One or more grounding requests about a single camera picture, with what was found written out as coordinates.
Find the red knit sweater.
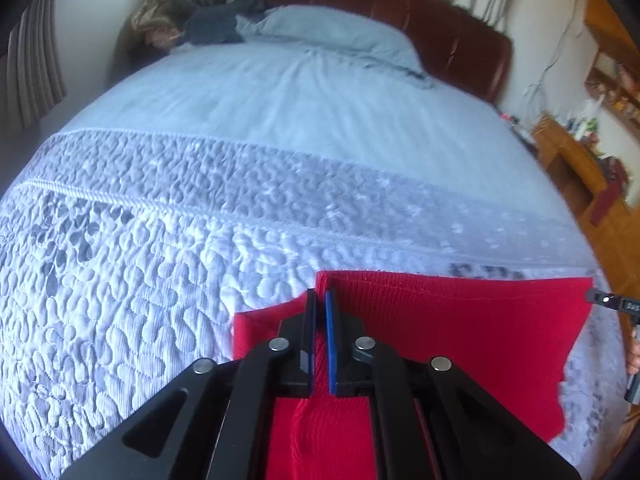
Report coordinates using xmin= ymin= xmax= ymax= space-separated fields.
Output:
xmin=232 ymin=270 xmax=596 ymax=480

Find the brown patterned cloth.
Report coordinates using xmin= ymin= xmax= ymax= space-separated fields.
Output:
xmin=131 ymin=0 xmax=201 ymax=53

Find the quilted blue-grey bedspread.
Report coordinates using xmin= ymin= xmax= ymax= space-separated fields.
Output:
xmin=0 ymin=42 xmax=626 ymax=478

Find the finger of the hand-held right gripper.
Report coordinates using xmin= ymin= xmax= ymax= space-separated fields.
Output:
xmin=586 ymin=287 xmax=623 ymax=312

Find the light blue pillow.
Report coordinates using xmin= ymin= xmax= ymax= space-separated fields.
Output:
xmin=235 ymin=5 xmax=433 ymax=91

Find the grey curtain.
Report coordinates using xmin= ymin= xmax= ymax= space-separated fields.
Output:
xmin=0 ymin=0 xmax=68 ymax=131

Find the wooden wall shelf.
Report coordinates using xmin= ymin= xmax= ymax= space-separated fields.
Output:
xmin=582 ymin=0 xmax=640 ymax=126

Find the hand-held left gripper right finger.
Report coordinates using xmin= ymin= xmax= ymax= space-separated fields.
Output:
xmin=325 ymin=289 xmax=583 ymax=480

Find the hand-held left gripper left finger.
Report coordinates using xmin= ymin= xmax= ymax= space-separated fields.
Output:
xmin=60 ymin=287 xmax=317 ymax=480

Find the dark bedside table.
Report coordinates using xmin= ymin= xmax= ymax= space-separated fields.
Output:
xmin=501 ymin=110 xmax=540 ymax=158

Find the brown wooden headboard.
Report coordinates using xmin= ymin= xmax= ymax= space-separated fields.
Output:
xmin=227 ymin=0 xmax=515 ymax=106

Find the dark red hanging cloth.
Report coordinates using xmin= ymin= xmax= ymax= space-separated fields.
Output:
xmin=590 ymin=160 xmax=628 ymax=226

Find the wooden desk cabinet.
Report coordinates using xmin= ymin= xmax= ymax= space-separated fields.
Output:
xmin=530 ymin=115 xmax=640 ymax=301

